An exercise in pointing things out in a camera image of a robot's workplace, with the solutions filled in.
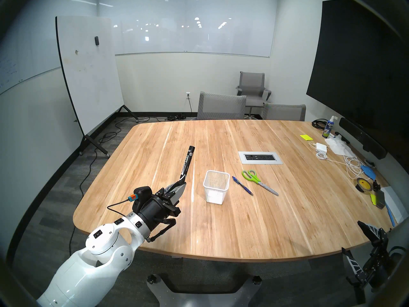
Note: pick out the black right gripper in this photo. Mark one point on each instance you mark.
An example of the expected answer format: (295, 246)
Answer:
(381, 264)

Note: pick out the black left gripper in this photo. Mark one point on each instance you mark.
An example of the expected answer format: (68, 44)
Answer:
(156, 210)

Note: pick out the black permanent marker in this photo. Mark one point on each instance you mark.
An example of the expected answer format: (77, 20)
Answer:
(188, 162)

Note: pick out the gray robot base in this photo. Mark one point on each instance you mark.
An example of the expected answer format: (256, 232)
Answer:
(204, 300)

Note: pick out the white mesh pen holder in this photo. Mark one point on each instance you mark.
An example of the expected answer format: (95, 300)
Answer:
(215, 197)

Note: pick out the blue ballpoint pen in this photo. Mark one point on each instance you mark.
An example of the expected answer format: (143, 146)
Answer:
(241, 184)

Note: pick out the black table leg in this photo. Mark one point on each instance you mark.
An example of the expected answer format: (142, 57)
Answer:
(358, 293)

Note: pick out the thin blue stick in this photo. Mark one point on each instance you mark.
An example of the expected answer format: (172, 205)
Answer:
(391, 216)

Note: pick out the yellow and black block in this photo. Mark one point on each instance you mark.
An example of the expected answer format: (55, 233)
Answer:
(379, 200)

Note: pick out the black and yellow tape roll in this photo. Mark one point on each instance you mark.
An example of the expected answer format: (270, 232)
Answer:
(358, 185)

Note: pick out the small black bottle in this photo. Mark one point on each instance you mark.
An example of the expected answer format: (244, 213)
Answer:
(375, 185)

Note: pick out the flat blue plastic object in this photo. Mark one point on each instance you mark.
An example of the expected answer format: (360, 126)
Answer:
(369, 172)

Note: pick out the silver table power outlet panel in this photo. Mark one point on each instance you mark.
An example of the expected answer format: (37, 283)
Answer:
(260, 157)

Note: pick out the gray mesh office chair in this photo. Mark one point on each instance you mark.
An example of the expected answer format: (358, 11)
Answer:
(220, 106)
(284, 113)

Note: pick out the crumpled white tissue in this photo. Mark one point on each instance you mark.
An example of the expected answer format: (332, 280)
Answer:
(338, 145)

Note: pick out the white power adapter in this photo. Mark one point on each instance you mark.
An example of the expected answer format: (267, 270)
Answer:
(321, 147)

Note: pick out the black video sound bar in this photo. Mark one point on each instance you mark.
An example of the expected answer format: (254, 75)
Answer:
(361, 136)

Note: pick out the whiteboard cleaner spray bottle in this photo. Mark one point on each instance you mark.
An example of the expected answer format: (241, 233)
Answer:
(328, 129)

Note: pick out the yellow sticky note pad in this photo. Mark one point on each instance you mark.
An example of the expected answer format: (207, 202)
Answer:
(306, 137)

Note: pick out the gray swivel chair with armrests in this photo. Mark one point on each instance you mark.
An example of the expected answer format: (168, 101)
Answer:
(252, 82)

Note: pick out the rolling whiteboard on black stand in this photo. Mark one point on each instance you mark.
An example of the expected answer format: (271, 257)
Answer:
(89, 73)

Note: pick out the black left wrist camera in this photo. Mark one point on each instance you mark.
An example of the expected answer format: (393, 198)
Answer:
(142, 194)

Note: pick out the wide wall glass whiteboard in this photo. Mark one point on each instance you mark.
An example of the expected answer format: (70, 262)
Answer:
(191, 34)

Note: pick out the large black wall television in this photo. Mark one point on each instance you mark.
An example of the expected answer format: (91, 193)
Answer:
(358, 66)

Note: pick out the wall whiteboard with handwriting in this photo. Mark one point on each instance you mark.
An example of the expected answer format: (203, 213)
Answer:
(28, 57)

